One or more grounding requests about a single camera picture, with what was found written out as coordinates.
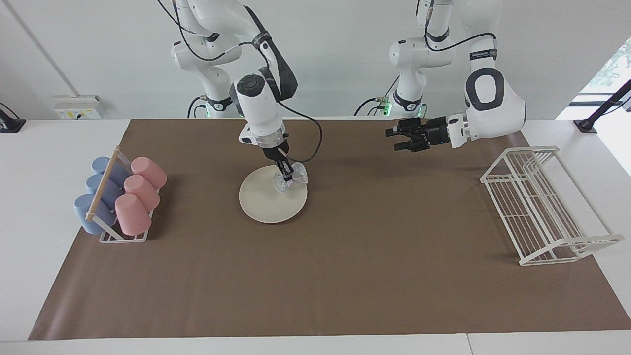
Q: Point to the pink plastic cup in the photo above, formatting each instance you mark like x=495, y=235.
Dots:
x=149, y=170
x=143, y=191
x=132, y=214

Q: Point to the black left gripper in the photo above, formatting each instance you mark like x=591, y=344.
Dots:
x=434, y=132

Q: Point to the blue plastic cup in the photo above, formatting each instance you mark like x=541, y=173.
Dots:
x=84, y=209
x=101, y=163
x=93, y=183

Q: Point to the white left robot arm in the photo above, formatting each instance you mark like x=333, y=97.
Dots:
x=498, y=116

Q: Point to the white wall outlet box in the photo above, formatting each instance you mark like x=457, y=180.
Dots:
x=76, y=106

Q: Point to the cream round plate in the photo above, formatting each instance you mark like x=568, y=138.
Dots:
x=266, y=204

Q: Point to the white cup holder rack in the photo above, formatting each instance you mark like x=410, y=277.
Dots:
x=104, y=183

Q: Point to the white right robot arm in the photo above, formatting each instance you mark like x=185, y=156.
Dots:
x=259, y=106

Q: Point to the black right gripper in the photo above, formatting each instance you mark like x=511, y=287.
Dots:
x=277, y=152

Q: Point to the black table clamp mount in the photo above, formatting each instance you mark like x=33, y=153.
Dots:
x=10, y=123

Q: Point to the clear plastic wrapper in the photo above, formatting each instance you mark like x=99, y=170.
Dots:
x=299, y=173

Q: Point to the brown table mat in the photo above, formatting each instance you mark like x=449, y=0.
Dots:
x=345, y=276

